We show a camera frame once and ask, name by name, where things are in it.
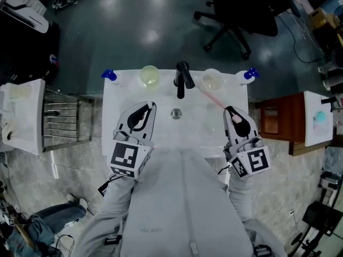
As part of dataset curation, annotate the black floor cable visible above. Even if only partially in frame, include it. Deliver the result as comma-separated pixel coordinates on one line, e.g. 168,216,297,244
278,12,326,64

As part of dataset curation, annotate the wooden cabinet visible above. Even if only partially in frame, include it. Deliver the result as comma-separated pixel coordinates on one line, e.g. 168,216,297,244
254,92,306,157

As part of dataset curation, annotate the right blue knob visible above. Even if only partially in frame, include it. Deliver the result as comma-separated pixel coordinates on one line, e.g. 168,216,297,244
235,67,260,85

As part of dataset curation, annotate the person's grey clothed torso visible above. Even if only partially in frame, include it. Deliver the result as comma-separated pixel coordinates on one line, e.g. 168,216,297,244
73,147,289,257

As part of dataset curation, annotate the white machine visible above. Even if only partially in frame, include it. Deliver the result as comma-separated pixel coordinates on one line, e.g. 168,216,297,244
0,0,49,34

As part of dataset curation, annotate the left blue knob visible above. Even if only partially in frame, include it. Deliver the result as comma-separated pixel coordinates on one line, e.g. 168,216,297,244
101,68,123,84

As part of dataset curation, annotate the teal object in basin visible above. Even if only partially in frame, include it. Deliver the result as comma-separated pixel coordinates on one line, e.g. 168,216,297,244
313,110,329,130

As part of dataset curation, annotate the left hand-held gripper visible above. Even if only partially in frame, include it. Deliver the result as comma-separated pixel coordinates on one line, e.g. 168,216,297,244
107,101,156,179

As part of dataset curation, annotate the person's left forearm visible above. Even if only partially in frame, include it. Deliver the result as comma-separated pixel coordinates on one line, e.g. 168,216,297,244
101,174,136,219

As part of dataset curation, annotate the cardboard box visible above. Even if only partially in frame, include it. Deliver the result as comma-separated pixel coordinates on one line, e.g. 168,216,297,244
308,8,335,29

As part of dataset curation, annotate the white washbasin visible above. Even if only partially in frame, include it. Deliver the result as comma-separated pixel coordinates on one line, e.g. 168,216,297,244
0,78,46,156
101,69,249,159
303,90,334,148

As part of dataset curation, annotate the metal rack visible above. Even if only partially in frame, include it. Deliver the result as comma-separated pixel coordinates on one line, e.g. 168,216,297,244
42,88,94,153

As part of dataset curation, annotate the person's right forearm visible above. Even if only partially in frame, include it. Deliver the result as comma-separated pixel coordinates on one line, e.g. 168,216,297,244
227,170,255,222

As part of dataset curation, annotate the black office chair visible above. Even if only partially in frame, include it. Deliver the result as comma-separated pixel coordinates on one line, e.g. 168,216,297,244
193,0,279,61

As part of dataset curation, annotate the blue knob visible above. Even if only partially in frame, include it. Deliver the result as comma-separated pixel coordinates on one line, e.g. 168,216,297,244
235,67,260,85
101,68,123,84

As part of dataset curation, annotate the pale pink cup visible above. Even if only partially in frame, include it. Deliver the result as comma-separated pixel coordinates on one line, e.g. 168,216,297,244
201,68,225,91

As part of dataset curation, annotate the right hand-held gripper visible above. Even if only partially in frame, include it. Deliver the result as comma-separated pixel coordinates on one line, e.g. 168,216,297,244
223,106,272,178

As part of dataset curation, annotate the black faucet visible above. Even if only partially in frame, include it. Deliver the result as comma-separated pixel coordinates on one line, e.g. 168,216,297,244
174,61,196,100
320,96,340,112

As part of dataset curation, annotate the black cabinet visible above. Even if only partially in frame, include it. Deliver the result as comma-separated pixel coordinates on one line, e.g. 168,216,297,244
0,12,60,85

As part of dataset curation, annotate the pink toothbrush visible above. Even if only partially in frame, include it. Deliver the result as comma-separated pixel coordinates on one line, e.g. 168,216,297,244
198,86,242,124

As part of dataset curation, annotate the pale yellow cup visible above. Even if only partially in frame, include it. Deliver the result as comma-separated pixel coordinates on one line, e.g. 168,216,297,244
139,65,161,90

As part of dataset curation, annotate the black equipment stand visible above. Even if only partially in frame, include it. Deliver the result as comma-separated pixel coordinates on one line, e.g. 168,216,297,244
290,201,343,257

